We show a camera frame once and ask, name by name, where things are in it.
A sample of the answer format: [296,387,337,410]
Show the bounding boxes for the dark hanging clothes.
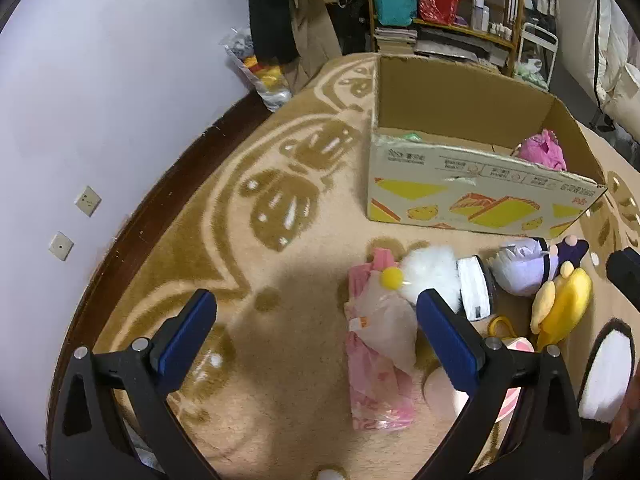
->
[325,0,376,56]

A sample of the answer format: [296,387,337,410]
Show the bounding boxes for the pale pink plush cushion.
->
[422,336,536,423]

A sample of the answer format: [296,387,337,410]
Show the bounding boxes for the beige hanging coat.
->
[287,0,343,93]

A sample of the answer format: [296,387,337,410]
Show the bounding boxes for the clear bag of plush toys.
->
[220,27,293,112]

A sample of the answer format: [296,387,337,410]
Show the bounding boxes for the white fluffy plush toy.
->
[381,246,463,313]

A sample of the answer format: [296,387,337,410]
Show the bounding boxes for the wooden shelf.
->
[364,0,531,78]

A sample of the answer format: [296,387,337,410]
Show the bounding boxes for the beige patterned blanket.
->
[47,52,640,480]

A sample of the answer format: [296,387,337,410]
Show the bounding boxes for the white metal cart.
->
[515,21,560,92]

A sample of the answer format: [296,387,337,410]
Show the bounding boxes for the yellow ring handle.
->
[487,314,521,341]

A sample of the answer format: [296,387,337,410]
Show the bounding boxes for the pale green bag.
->
[515,58,548,86]

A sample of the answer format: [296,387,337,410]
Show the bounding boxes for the yellow plush toy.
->
[530,261,594,352]

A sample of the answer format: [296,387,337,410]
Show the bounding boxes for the pink clothes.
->
[344,247,426,433]

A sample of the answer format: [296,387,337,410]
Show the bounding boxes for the white padded chair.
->
[590,0,640,126]

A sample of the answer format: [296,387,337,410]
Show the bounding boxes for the white and black roll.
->
[457,255,498,322]

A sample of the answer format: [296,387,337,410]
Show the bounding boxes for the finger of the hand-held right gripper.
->
[606,247,640,292]

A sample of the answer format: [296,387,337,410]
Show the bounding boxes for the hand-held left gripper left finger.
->
[47,288,221,480]

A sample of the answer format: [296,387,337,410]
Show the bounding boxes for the printed cardboard box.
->
[367,54,608,241]

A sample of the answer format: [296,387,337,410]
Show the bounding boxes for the purple plush doll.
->
[487,236,590,297]

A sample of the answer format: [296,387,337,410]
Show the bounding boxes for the white wall outlet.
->
[48,231,75,261]
[74,186,102,217]

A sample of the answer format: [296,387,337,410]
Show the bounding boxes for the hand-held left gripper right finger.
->
[415,287,586,480]

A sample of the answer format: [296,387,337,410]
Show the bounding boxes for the stack of books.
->
[374,26,418,56]

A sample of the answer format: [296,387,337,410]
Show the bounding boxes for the pile of papers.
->
[415,27,516,68]

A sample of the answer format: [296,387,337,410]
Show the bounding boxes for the magenta plush toy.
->
[511,129,568,172]

